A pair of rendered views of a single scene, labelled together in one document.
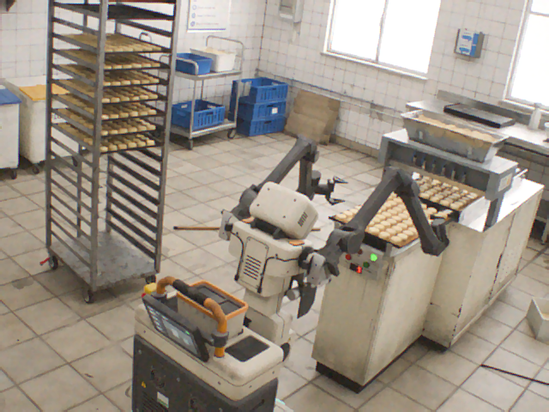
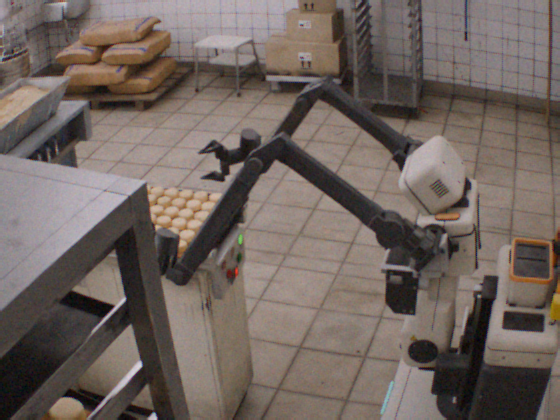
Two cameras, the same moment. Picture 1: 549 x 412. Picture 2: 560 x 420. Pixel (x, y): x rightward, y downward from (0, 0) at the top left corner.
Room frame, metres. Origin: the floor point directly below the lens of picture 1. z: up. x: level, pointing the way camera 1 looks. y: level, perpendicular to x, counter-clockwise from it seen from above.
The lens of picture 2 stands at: (3.13, 1.54, 2.11)
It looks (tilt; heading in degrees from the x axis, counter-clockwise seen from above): 29 degrees down; 252
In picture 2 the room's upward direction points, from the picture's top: 3 degrees counter-clockwise
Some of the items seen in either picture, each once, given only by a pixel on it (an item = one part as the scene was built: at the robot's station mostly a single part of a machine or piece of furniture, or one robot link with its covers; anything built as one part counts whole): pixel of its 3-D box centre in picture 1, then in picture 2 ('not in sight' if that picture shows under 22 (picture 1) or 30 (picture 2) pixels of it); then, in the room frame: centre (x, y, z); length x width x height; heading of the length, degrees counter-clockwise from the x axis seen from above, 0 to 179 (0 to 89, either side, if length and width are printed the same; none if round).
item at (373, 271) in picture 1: (359, 257); (228, 262); (2.68, -0.46, 0.77); 0.24 x 0.04 x 0.14; 54
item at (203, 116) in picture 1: (196, 114); not in sight; (6.75, 0.94, 0.28); 0.56 x 0.38 x 0.20; 150
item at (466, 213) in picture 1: (497, 192); not in sight; (3.65, -1.42, 0.88); 1.28 x 0.01 x 0.07; 144
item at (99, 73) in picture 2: not in sight; (101, 69); (2.78, -4.44, 0.32); 0.72 x 0.42 x 0.17; 146
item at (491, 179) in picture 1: (443, 177); (19, 176); (3.38, -0.97, 1.01); 0.72 x 0.33 x 0.34; 54
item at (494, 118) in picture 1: (479, 112); not in sight; (5.89, -1.91, 0.93); 0.60 x 0.40 x 0.01; 53
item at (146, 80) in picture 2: not in sight; (144, 74); (2.39, -4.44, 0.19); 0.72 x 0.42 x 0.15; 56
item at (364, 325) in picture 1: (382, 291); (147, 318); (2.97, -0.67, 0.45); 0.70 x 0.34 x 0.90; 144
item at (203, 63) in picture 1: (190, 63); not in sight; (6.57, 1.03, 0.87); 0.40 x 0.30 x 0.16; 55
